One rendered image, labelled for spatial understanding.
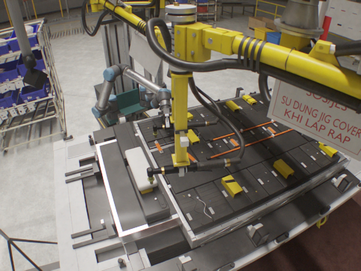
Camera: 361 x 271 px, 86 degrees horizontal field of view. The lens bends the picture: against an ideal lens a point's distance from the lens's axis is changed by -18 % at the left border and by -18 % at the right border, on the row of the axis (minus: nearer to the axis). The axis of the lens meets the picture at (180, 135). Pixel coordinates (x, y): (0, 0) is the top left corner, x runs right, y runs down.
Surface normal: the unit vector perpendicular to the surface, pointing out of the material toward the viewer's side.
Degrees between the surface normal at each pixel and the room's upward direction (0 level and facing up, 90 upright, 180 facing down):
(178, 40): 90
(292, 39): 90
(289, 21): 77
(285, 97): 90
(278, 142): 0
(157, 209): 0
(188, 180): 0
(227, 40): 90
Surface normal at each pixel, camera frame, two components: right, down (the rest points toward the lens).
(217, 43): -0.68, 0.46
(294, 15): -0.72, 0.22
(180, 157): 0.16, 0.62
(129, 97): 0.57, 0.51
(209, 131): 0.00, -0.78
